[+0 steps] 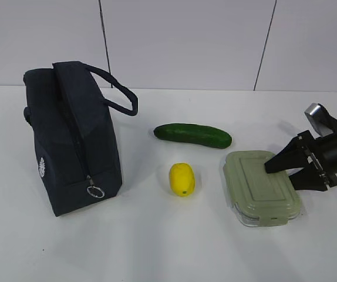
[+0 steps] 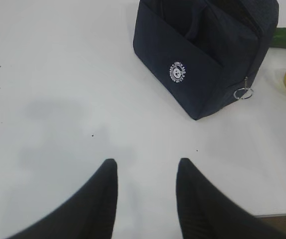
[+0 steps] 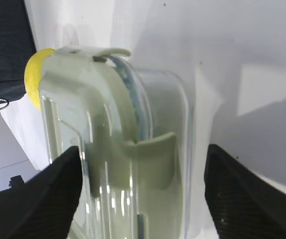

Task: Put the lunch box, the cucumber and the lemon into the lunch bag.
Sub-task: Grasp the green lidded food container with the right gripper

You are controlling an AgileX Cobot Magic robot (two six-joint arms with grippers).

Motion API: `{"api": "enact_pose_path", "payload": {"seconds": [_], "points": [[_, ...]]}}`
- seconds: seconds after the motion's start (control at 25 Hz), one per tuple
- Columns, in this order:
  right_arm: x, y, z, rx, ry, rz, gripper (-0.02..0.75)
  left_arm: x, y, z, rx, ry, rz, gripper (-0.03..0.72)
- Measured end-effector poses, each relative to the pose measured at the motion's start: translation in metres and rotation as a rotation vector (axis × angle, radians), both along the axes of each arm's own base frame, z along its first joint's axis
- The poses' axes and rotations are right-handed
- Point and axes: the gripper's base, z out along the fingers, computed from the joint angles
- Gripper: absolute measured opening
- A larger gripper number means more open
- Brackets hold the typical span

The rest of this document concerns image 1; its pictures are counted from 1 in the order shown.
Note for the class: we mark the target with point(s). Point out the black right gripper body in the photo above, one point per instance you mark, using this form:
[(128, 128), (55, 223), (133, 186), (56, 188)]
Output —
[(323, 156)]

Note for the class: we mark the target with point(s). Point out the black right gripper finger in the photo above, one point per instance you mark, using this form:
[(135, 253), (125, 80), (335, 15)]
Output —
[(294, 155), (308, 178)]

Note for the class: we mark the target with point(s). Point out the glass container with green lid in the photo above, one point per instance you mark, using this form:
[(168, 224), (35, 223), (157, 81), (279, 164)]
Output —
[(260, 199)]

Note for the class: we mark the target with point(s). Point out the green cucumber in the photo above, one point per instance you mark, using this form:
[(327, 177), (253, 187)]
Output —
[(203, 135)]

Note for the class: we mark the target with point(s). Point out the yellow lemon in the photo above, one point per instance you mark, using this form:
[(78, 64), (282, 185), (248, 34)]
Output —
[(182, 179)]

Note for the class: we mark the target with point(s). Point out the dark blue lunch bag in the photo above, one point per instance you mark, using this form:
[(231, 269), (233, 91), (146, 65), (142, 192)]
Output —
[(68, 108)]

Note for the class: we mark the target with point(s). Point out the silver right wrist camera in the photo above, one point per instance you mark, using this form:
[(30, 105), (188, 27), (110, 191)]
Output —
[(322, 122)]

